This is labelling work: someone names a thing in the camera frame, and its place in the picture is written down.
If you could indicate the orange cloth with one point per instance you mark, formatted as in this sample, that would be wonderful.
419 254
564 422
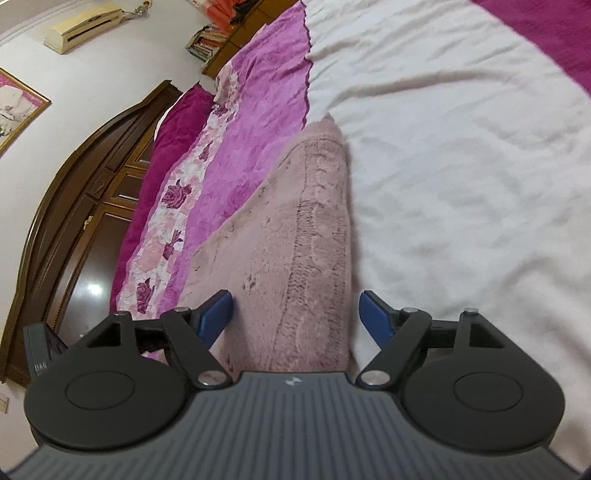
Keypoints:
231 11

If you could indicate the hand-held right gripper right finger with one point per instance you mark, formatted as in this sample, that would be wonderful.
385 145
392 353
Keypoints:
376 316

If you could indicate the pink knitted cardigan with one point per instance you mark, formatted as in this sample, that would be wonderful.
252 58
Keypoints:
286 230

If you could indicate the beige wall air conditioner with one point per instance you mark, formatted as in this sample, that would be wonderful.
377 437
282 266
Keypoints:
83 25

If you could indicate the dark wooden headboard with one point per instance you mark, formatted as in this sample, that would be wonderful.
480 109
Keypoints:
83 194

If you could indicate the framed wall picture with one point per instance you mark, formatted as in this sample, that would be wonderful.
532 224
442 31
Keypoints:
18 108

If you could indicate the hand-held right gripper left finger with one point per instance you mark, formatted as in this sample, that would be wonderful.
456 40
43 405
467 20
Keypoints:
214 314

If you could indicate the magenta pillow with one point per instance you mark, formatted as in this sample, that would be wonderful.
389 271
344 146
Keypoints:
178 124

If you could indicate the row of books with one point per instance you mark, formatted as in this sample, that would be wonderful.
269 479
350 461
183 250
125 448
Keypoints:
207 44

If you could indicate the pink and white striped bedspread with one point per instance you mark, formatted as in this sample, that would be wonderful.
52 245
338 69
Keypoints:
461 161

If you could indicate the wooden bedside shelf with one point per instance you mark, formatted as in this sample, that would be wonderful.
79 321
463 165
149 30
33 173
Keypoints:
231 50

